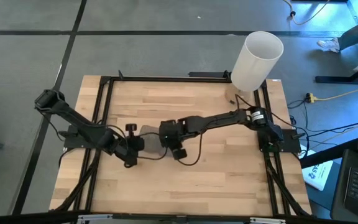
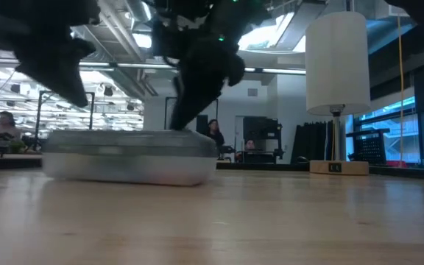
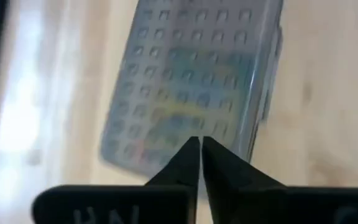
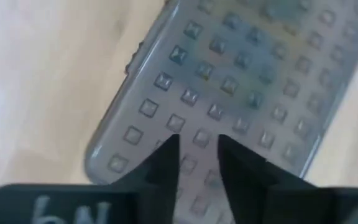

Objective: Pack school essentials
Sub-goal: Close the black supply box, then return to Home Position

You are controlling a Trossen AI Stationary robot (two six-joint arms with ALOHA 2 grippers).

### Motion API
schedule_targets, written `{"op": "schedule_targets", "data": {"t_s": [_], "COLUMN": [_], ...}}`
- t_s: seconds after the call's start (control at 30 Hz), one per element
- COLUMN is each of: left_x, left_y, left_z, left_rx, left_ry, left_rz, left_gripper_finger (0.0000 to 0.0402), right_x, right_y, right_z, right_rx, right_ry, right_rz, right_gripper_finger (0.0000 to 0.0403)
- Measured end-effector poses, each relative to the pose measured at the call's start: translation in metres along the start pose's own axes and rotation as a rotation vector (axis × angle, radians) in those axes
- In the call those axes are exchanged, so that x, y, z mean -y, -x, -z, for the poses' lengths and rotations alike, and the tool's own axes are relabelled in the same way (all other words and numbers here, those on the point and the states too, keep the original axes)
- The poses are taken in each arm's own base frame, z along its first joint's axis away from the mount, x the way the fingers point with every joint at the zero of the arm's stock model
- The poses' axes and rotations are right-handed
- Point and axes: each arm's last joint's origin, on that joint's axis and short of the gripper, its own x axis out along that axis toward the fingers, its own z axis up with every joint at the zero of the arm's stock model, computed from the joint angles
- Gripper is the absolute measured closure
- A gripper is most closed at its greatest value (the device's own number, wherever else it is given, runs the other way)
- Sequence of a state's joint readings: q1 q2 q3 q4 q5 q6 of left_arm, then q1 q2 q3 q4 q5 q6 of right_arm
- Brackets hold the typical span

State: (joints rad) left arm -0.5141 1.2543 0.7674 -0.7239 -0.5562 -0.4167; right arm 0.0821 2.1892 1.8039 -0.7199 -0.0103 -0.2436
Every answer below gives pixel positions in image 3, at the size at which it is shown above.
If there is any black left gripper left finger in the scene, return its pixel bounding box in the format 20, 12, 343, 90
31, 136, 201, 224

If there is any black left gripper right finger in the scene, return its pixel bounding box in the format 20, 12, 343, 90
201, 136, 358, 224

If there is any clear plastic pencil box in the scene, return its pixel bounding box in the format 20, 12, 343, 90
99, 0, 284, 178

